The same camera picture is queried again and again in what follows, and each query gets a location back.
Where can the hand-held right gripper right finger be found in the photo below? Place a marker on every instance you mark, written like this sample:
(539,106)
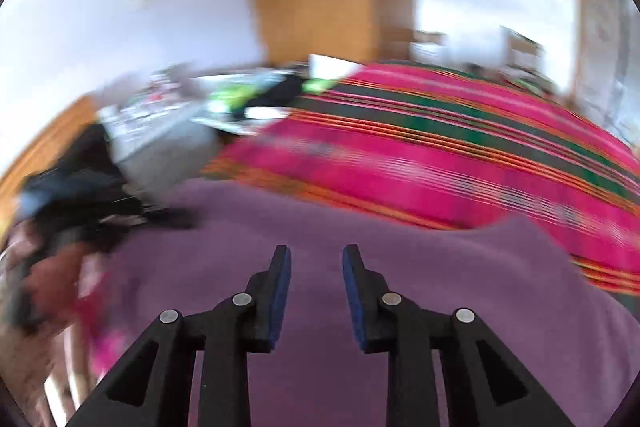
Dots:
(352,297)

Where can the open cardboard box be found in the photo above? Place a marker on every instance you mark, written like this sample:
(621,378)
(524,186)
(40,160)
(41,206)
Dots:
(522,49)

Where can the wooden headboard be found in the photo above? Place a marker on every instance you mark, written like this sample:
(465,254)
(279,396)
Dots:
(45,142)

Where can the pink plaid bed sheet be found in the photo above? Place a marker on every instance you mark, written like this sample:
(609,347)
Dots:
(425,157)

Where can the person's left hand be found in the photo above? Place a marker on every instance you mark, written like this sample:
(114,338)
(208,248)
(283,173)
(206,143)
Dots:
(55,274)

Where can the white cardboard box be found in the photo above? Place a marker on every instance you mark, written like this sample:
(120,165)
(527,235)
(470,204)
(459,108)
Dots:
(428,47)

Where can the white paper sheet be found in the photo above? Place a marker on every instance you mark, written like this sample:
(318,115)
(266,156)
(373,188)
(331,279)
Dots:
(330,67)

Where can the black cloth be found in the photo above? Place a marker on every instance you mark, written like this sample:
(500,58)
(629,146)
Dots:
(275,92)

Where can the grey bedside table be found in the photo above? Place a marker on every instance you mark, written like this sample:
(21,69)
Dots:
(160,137)

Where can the green packet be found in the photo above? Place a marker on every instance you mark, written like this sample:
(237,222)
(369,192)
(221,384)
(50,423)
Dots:
(230,99)

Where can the purple fleece pants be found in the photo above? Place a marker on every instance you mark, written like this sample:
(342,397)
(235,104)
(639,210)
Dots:
(320,227)

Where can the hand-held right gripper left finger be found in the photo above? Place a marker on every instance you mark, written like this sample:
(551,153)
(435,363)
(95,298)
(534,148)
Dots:
(282,297)

